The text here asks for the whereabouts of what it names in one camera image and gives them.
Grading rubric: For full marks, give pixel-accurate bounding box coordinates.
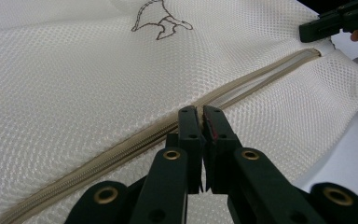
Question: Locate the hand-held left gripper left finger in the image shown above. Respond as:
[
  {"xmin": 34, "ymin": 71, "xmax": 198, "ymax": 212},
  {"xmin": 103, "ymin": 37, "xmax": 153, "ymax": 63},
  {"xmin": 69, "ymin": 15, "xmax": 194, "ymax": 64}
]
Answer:
[{"xmin": 165, "ymin": 105, "xmax": 207, "ymax": 194}]

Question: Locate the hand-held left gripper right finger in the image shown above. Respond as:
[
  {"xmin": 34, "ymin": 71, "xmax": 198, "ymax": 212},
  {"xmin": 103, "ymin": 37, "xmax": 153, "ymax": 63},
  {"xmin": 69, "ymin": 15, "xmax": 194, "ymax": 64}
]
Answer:
[{"xmin": 201, "ymin": 105, "xmax": 243, "ymax": 194}]

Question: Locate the cream mesh laundry bag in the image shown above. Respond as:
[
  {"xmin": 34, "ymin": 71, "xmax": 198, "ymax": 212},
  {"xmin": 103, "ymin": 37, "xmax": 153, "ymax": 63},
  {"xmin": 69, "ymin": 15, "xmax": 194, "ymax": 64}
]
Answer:
[{"xmin": 0, "ymin": 0, "xmax": 358, "ymax": 224}]

